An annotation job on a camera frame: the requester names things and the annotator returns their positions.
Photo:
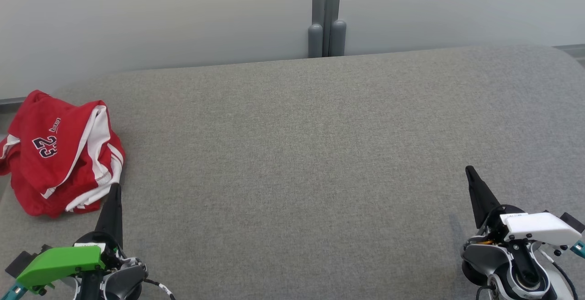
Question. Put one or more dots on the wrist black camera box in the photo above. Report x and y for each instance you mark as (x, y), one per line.
(25, 259)
(573, 221)

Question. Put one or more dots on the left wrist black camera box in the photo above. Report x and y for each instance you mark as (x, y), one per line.
(25, 259)

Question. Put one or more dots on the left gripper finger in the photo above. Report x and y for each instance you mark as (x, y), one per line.
(112, 217)

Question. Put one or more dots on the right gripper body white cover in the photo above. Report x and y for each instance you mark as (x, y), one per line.
(544, 227)

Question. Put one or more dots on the grey metal partition post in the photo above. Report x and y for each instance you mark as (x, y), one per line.
(327, 30)

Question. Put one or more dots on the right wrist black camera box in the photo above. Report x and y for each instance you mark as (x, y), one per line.
(573, 221)

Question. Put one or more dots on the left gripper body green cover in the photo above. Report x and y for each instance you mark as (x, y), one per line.
(59, 263)

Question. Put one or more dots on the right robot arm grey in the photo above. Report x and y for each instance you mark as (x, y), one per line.
(484, 256)

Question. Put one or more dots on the red and white jersey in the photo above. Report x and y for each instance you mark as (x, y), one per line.
(103, 153)

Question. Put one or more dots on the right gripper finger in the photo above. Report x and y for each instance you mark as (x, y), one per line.
(482, 199)

